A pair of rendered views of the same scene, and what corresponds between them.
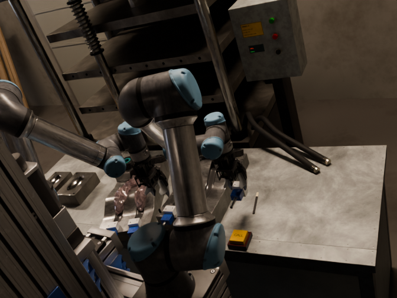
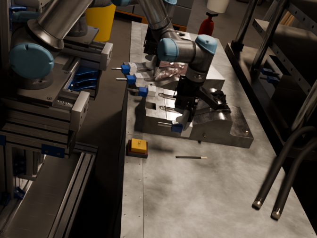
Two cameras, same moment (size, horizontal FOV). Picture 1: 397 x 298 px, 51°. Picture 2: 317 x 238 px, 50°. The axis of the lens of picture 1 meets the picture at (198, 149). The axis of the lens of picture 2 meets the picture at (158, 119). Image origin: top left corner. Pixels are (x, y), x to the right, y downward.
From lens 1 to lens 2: 1.00 m
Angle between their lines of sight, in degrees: 38
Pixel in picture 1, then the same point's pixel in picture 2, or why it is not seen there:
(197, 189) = (55, 9)
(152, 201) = (164, 83)
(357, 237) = not seen: outside the picture
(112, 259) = (90, 66)
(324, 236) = (155, 216)
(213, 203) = (169, 117)
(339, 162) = (282, 229)
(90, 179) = not seen: hidden behind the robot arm
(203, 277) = (43, 93)
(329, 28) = not seen: outside the picture
